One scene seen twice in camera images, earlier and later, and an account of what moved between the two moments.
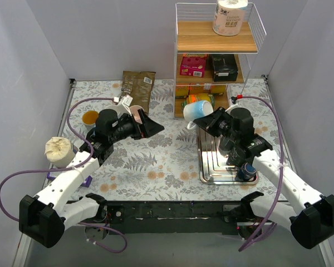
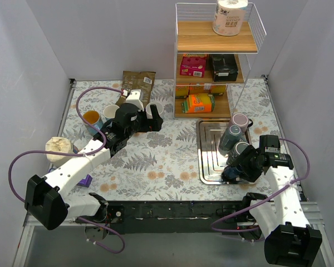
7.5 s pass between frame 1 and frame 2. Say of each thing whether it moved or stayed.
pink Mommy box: stayed
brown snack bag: stayed
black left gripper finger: moved
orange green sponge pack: stayed
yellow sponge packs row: stayed
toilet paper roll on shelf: stayed
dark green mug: stayed
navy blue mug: moved
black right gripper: moved
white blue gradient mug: moved
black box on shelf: stayed
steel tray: stayed
